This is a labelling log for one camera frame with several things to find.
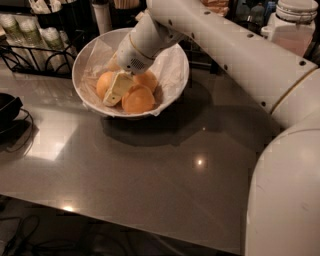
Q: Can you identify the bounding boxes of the middle stacked paper cups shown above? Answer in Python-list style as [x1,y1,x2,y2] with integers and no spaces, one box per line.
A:
[19,19,47,71]

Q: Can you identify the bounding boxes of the white cylindrical container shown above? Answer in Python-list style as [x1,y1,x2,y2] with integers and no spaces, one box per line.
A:
[92,0,112,34]

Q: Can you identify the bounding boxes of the black floor cables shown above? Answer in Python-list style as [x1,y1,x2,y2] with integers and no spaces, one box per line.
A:
[0,214,128,256]

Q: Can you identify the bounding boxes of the black device at left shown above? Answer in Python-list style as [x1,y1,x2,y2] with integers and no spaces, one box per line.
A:
[0,93,23,128]

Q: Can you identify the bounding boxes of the black cable on table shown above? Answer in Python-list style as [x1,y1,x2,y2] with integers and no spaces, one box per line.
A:
[0,108,35,154]

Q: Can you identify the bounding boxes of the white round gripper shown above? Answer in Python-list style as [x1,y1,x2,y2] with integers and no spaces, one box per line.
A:
[103,12,183,107]

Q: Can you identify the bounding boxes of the black condiment shelf rack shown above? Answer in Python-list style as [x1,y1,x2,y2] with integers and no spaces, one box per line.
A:
[128,0,234,76]

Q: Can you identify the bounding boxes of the black wire basket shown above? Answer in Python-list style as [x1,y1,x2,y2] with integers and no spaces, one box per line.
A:
[237,21,261,34]

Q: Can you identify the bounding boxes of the white appliance with bowl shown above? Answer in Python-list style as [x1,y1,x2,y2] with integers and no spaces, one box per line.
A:
[261,0,319,57]

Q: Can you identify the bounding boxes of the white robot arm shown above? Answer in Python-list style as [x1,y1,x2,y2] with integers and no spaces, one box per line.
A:
[111,0,320,256]

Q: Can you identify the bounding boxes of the white paper bowl liner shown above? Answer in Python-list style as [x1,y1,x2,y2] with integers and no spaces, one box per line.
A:
[80,33,187,117]

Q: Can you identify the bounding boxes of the left stacked paper cups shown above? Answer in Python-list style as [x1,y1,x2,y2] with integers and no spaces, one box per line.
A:
[0,14,35,68]

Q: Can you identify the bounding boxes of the white bowl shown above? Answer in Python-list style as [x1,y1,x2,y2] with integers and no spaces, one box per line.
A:
[71,27,190,120]

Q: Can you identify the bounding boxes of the stacked paper cups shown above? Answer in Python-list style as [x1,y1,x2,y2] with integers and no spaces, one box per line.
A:
[19,19,47,71]
[42,27,73,74]
[0,14,35,68]

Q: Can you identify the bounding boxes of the orange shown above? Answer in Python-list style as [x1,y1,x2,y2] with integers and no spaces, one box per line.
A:
[122,84,155,114]
[133,70,158,93]
[96,71,114,100]

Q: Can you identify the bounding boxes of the black wire cup rack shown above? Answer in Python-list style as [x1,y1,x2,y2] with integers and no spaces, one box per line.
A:
[0,30,84,78]

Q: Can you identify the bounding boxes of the right stacked paper cups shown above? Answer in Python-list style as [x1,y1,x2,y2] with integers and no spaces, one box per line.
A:
[42,27,73,74]

